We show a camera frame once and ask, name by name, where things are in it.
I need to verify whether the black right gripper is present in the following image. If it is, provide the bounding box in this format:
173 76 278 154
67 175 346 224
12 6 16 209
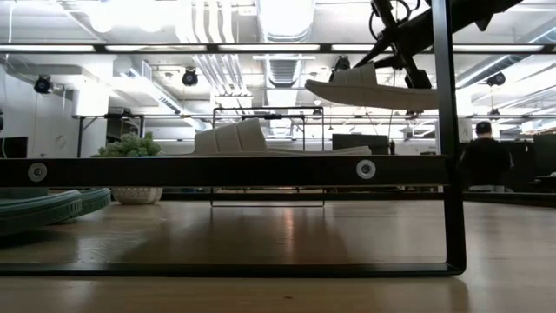
354 0 434 90

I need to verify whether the grey rubber slide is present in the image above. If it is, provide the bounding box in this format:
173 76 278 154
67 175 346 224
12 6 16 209
190 117 373 157
303 63 440 112

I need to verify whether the green rubber slide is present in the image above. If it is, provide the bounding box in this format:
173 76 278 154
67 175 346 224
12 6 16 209
43 187 112 225
0 189 83 238

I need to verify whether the black metal shoe shelf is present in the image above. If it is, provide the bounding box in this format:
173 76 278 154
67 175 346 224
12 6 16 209
0 0 468 279

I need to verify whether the black box monitor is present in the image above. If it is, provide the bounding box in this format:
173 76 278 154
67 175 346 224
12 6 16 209
332 133 390 156

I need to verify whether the person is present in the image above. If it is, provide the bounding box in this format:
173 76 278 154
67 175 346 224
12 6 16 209
460 120 514 193

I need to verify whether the green plant in white pot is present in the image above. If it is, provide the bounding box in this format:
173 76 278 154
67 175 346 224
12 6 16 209
91 131 164 206

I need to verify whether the black-legged background table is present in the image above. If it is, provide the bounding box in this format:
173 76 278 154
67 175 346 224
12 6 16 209
71 113 147 158

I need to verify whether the dark flat screen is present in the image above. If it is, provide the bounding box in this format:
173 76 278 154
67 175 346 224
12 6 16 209
0 136 30 160

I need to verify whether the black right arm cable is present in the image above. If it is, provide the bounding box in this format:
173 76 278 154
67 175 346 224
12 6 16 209
367 0 421 41

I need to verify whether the silver ceiling air duct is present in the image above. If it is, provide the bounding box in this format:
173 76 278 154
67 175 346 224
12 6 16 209
255 0 317 88

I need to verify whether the black aluminium rig frame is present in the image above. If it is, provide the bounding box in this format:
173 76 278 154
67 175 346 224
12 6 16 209
160 190 556 208

